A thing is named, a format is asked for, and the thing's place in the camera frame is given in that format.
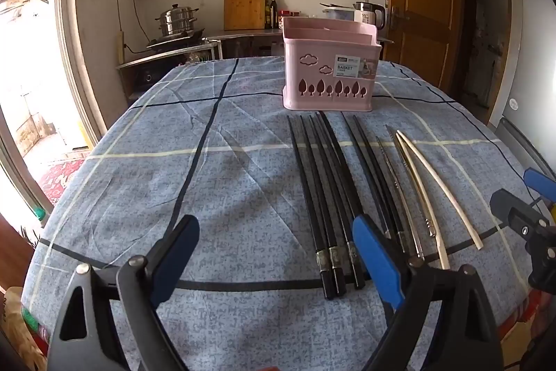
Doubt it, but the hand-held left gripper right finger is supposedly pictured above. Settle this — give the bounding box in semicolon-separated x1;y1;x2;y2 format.
352;215;505;371

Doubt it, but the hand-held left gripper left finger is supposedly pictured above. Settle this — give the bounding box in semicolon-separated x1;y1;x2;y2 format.
47;215;201;371

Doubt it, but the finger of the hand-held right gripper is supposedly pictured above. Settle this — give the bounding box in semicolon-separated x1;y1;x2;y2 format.
490;188;556;293
523;168;556;203

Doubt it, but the cream chopstick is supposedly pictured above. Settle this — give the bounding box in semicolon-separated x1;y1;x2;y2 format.
395;130;451;271
400;130;484;251

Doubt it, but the pink plastic utensil basket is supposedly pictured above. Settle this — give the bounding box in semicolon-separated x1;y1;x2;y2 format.
281;16;383;112

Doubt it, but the blue checked tablecloth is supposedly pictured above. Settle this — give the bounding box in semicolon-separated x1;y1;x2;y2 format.
21;56;548;371

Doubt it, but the white refrigerator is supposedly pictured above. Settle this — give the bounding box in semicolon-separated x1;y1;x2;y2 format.
486;0;556;180

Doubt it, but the red patterned rug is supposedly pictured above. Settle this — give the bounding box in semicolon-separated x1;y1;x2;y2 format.
37;157;88;207

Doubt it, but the wooden door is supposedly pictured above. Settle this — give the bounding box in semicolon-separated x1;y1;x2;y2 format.
384;0;463;91

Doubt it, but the gas stove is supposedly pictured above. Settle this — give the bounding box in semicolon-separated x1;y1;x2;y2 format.
146;29;208;50

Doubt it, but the metal kitchen counter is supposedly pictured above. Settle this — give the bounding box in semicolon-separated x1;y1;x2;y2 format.
115;27;287;102

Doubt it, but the steel steamer pot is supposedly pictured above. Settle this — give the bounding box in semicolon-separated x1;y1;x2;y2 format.
155;4;201;38

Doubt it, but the electric kettle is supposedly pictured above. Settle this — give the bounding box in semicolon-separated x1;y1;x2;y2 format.
353;1;386;29

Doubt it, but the clear plastic container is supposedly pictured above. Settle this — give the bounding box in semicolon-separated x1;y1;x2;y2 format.
320;3;357;22

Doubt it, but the wooden cutting board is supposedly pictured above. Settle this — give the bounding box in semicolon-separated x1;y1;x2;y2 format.
223;0;267;31

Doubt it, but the white sliding door frame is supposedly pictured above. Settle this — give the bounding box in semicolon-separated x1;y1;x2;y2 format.
52;0;109;148

